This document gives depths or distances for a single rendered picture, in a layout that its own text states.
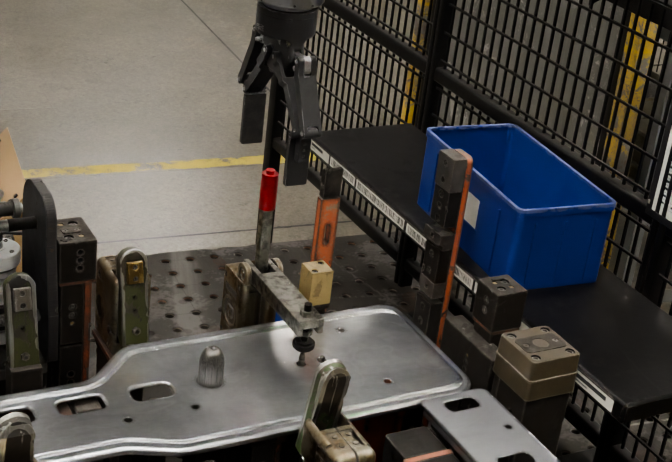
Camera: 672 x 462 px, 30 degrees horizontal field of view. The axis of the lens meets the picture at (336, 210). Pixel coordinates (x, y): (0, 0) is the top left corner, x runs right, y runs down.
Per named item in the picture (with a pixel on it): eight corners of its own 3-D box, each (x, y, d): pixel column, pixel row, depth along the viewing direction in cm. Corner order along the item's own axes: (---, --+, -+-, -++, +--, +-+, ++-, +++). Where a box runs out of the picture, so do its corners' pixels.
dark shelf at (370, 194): (620, 426, 157) (625, 406, 155) (304, 146, 227) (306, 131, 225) (748, 395, 167) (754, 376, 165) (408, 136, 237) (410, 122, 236)
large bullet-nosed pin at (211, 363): (202, 400, 154) (206, 354, 151) (192, 386, 157) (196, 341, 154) (226, 395, 156) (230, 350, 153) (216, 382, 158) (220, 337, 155)
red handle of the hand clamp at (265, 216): (249, 281, 168) (259, 174, 161) (242, 274, 170) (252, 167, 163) (277, 277, 170) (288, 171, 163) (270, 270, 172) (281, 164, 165)
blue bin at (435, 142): (504, 293, 178) (520, 211, 173) (412, 201, 203) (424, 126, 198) (601, 282, 185) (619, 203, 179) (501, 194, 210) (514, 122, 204)
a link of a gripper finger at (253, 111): (245, 95, 164) (243, 93, 164) (241, 144, 167) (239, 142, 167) (266, 93, 165) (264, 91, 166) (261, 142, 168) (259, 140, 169)
